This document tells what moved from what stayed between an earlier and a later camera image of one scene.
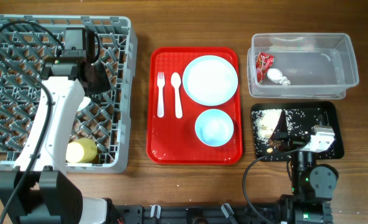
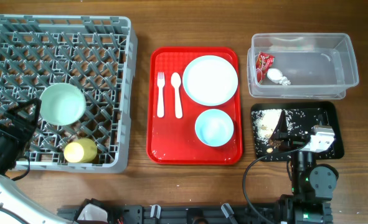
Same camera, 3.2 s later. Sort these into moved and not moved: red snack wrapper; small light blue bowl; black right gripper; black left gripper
Moved: black left gripper
Not moved: small light blue bowl; red snack wrapper; black right gripper
